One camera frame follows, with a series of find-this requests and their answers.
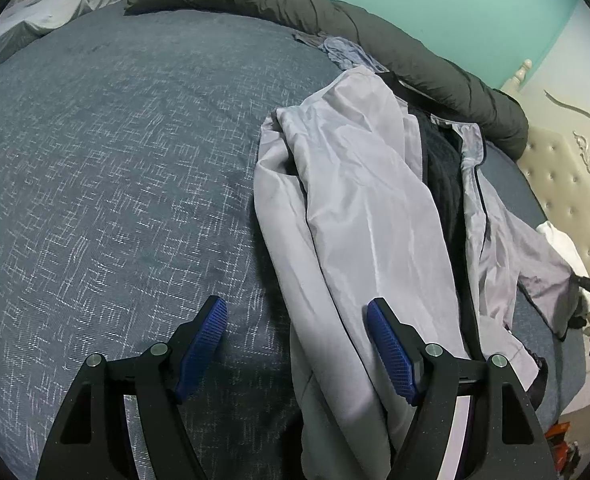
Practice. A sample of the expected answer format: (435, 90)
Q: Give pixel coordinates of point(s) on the white folded t-shirt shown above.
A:
(562, 245)

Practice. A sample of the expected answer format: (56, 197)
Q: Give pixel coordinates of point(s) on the light grey blanket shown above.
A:
(40, 10)

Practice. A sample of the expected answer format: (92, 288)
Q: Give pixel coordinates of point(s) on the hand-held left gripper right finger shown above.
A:
(392, 350)

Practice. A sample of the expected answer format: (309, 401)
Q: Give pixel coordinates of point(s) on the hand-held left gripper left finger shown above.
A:
(200, 350)

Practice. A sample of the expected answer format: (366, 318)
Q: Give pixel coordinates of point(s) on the blue striped shirt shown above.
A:
(342, 50)

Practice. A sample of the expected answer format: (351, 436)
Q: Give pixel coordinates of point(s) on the light grey jacket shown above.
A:
(365, 220)

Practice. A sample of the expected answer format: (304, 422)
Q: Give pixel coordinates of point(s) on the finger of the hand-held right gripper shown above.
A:
(587, 284)

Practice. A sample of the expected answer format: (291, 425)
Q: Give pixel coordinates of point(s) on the cream tufted headboard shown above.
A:
(565, 180)

